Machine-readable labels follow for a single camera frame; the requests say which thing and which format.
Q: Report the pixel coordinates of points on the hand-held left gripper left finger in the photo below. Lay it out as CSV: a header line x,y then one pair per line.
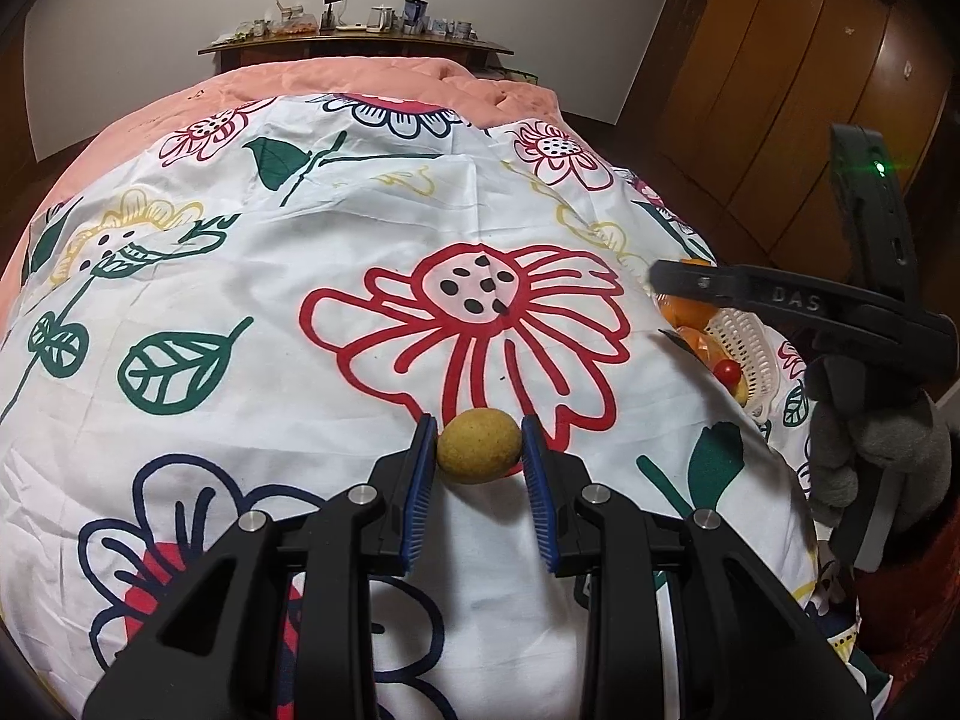
x,y
424,480

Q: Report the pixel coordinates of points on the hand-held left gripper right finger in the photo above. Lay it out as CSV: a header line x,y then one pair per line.
x,y
536,487

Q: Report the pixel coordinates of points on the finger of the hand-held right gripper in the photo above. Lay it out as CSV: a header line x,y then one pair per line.
x,y
697,281

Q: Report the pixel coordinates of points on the orange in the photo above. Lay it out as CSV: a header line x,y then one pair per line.
x,y
686,310
701,349

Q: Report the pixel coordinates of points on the red tomato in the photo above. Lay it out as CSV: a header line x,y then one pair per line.
x,y
726,371

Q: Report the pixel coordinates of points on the white plastic basket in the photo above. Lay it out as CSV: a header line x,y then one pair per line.
x,y
765,360

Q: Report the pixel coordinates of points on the person's right hand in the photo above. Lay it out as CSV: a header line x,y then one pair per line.
x,y
829,457

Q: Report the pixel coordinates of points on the white floral blanket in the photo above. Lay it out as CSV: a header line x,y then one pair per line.
x,y
300,405

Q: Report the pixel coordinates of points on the wooden wardrobe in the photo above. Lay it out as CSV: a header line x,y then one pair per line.
x,y
787,90

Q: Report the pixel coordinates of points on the blue water pitcher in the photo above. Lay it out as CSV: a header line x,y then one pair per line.
x,y
414,16

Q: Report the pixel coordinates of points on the wooden sideboard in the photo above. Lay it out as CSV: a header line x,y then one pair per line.
x,y
360,49

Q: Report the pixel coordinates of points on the pink blanket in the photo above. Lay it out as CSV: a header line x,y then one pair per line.
x,y
337,79

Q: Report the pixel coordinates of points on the glass kettle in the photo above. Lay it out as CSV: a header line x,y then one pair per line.
x,y
381,19

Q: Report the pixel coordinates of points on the black stand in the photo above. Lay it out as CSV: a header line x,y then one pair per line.
x,y
330,11

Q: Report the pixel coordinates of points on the jar with orange contents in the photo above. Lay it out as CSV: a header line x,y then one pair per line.
x,y
292,22

